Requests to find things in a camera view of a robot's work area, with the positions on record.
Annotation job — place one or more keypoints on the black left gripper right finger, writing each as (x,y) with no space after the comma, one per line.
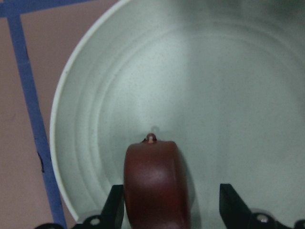
(236,214)

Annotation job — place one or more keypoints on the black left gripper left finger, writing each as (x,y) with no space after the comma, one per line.
(111,216)

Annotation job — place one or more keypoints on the dark red bun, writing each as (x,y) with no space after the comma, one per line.
(155,185)

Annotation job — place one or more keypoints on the light green round plate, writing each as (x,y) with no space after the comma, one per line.
(223,79)

